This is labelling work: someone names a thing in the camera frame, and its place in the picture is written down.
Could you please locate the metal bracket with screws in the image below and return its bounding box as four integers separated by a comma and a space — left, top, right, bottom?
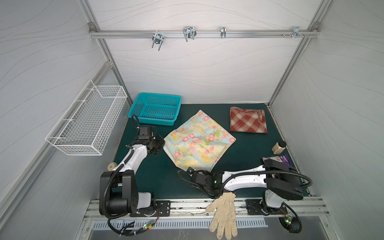
282, 27, 309, 39

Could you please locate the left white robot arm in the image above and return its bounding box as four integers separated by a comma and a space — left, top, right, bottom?
99, 114, 165, 219

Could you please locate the floral skirt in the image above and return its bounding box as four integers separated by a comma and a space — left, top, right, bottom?
164, 110, 236, 172

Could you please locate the purple snack packet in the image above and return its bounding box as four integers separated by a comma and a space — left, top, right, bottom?
262, 154, 292, 166

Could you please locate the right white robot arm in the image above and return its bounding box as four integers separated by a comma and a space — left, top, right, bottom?
178, 160, 313, 215

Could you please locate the white wire wall basket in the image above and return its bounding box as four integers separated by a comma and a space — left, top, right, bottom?
46, 80, 127, 156

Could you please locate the right base cable bundle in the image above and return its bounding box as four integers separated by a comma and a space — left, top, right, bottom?
278, 201, 303, 234

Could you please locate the base cable bundle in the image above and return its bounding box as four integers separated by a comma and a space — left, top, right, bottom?
106, 206, 161, 237
278, 201, 303, 234

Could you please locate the black mounting plate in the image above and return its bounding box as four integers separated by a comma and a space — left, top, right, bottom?
129, 201, 171, 218
246, 199, 288, 216

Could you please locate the teal plastic basket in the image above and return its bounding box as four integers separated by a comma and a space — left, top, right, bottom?
128, 93, 182, 126

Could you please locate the metal double hook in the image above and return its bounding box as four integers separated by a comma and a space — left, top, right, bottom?
183, 26, 197, 42

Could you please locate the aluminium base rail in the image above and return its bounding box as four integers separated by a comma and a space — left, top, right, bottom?
83, 197, 331, 220

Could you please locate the horizontal aluminium rail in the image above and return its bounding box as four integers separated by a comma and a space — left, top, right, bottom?
90, 29, 321, 39

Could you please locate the small metal clip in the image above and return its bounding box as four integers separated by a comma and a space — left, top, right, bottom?
221, 27, 227, 39

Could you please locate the white ventilation grille strip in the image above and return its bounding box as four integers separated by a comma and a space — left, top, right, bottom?
92, 218, 268, 231

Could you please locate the beige bottle left side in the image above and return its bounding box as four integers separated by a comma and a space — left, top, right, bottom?
107, 162, 118, 172

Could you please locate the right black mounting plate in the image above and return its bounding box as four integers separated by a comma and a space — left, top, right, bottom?
246, 199, 288, 216

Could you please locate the metal U-bolt hook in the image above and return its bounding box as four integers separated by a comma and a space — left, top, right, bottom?
152, 32, 164, 51

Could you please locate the left base cable bundle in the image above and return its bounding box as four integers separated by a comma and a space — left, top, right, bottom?
106, 206, 161, 237

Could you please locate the green table mat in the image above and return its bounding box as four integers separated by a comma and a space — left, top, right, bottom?
100, 103, 310, 200

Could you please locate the red plaid skirt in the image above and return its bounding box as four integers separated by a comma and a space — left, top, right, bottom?
230, 107, 268, 134

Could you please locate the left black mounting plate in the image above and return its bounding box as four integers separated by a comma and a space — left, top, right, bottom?
129, 201, 171, 218

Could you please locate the beige knitted glove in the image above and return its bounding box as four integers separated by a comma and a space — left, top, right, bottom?
206, 192, 238, 240

